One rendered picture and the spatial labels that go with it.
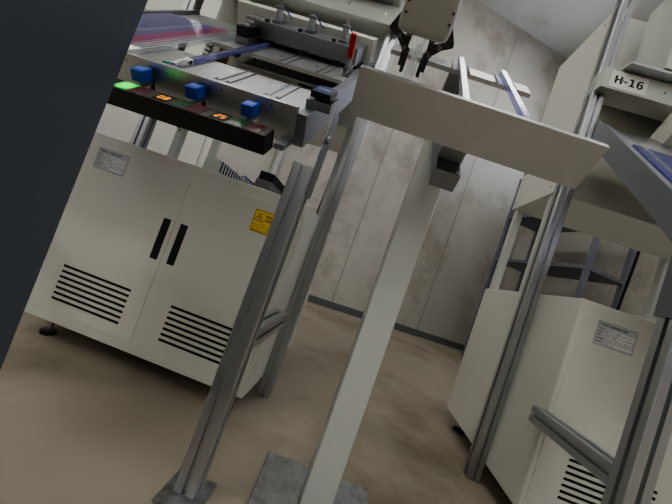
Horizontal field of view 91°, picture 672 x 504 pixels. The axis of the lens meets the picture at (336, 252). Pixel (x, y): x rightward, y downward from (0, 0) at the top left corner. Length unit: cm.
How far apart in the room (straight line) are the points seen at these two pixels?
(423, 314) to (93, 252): 383
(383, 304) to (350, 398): 19
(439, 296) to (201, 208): 382
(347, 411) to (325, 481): 14
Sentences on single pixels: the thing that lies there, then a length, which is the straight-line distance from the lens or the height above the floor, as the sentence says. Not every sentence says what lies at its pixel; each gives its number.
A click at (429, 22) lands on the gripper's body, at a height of 96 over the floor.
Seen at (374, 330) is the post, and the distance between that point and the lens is 67.
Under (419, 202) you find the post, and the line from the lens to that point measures 69.
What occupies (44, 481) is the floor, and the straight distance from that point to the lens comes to 79.
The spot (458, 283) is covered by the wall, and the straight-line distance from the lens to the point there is 464.
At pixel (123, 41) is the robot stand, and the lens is 39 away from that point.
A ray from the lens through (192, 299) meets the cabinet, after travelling 100.
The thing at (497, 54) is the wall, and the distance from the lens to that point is 548.
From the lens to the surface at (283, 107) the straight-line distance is 66.
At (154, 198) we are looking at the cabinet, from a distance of 108.
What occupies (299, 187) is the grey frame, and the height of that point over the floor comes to 60.
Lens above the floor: 48
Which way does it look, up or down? 3 degrees up
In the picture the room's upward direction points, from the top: 20 degrees clockwise
